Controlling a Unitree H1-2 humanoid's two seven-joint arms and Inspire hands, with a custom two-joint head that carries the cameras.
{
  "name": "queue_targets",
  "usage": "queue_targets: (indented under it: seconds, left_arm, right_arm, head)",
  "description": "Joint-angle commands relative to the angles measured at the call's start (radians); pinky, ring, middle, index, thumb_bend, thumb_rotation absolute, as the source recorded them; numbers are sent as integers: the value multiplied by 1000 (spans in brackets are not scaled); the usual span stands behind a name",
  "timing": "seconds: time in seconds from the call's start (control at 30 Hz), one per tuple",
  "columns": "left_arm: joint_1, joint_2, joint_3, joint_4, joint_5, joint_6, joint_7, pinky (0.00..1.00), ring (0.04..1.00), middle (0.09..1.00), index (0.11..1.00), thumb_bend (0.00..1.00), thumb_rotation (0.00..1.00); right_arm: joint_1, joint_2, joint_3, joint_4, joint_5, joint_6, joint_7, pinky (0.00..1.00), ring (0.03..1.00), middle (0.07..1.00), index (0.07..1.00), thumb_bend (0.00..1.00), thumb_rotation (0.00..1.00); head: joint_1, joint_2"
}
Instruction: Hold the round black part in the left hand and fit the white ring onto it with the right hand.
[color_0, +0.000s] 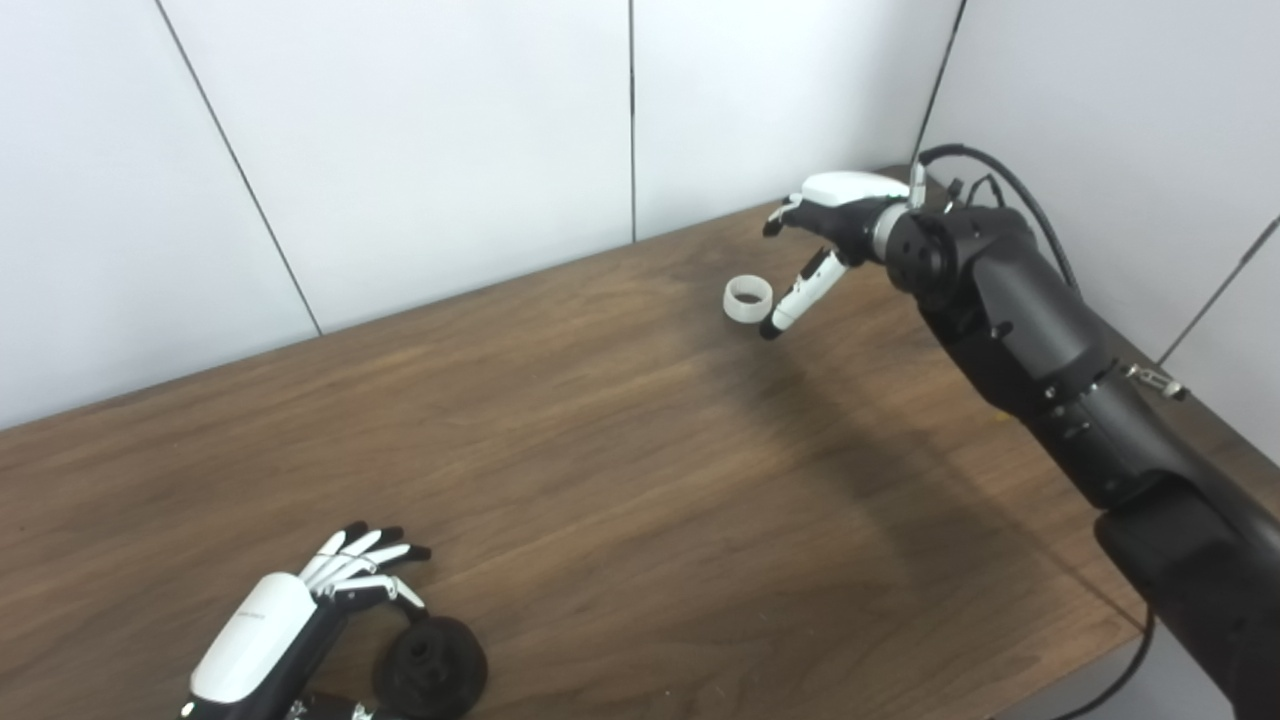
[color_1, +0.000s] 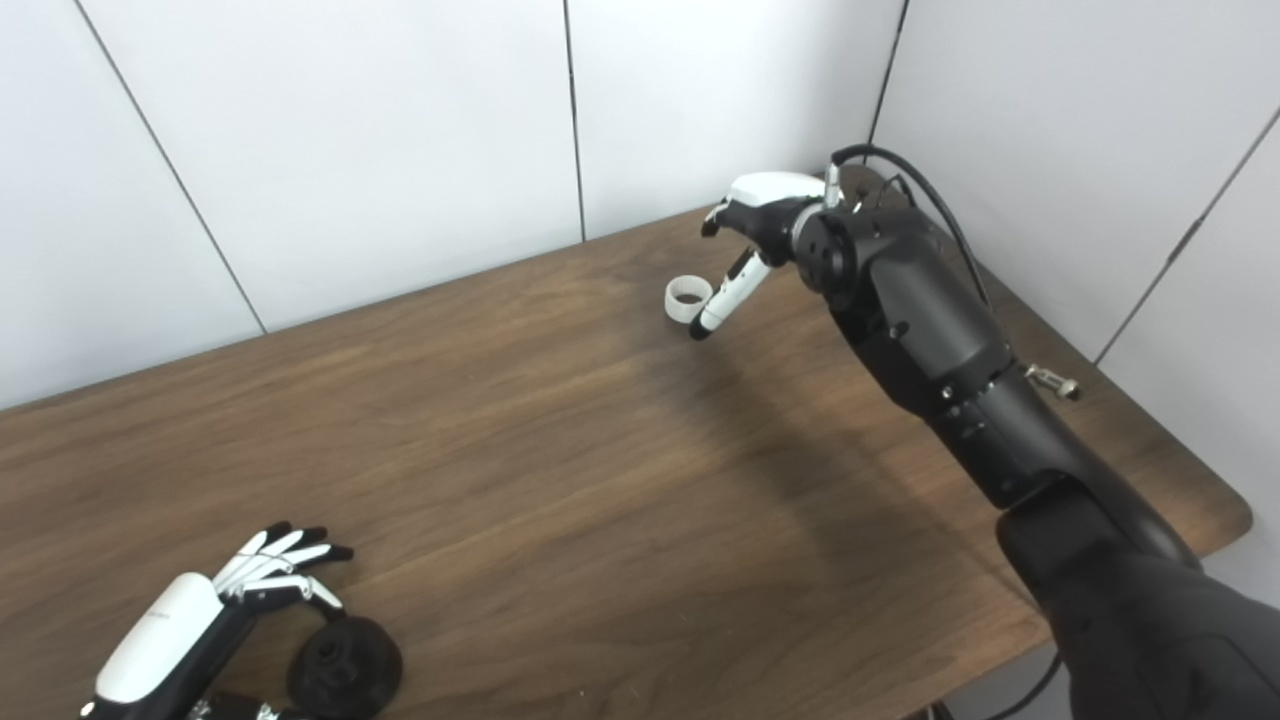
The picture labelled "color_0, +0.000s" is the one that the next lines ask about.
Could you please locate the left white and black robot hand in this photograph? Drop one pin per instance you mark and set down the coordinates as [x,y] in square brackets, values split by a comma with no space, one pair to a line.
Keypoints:
[255,635]

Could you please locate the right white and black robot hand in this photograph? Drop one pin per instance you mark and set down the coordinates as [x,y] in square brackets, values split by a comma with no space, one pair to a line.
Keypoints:
[850,190]

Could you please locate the round black part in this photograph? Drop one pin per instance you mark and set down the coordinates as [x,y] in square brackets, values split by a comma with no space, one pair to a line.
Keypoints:
[440,670]

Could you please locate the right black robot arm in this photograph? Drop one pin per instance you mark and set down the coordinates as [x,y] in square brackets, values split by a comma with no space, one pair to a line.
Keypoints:
[1040,330]

